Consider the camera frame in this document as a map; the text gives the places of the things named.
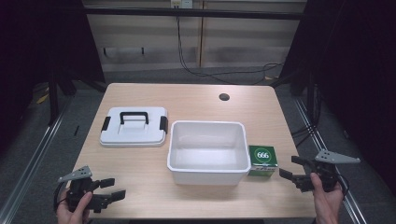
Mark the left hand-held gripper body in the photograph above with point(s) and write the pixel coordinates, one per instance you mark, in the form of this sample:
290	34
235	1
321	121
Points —
81	186

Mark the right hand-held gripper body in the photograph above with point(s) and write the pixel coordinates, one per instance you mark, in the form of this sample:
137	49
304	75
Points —
327	174

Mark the small green box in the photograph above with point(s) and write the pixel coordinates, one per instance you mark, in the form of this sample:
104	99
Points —
262	159

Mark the white plastic storage bin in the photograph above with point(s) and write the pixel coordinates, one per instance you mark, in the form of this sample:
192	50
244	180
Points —
208	152

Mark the person's right hand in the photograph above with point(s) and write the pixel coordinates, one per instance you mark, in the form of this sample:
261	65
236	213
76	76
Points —
327	203

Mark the person's left hand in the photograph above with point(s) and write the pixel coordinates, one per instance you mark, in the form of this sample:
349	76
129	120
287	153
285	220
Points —
72	214

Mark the small black stick on floor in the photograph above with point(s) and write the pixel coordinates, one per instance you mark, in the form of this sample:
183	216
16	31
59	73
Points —
76	130

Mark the black metal stand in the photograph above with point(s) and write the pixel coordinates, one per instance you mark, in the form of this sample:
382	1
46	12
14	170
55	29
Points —
53	99

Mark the yellow tape strip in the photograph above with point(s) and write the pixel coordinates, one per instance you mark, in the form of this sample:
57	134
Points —
43	98

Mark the black curtain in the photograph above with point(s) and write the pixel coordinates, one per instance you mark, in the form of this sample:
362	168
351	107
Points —
358	68
37	49

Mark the metal floor rail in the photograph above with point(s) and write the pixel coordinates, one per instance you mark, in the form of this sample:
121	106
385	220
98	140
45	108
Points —
34	155
314	133

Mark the black horizontal frame bar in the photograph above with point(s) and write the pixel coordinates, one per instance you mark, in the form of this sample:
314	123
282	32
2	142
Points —
193	13

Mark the white wall outlet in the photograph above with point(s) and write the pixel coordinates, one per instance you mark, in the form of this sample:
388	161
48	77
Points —
181	3

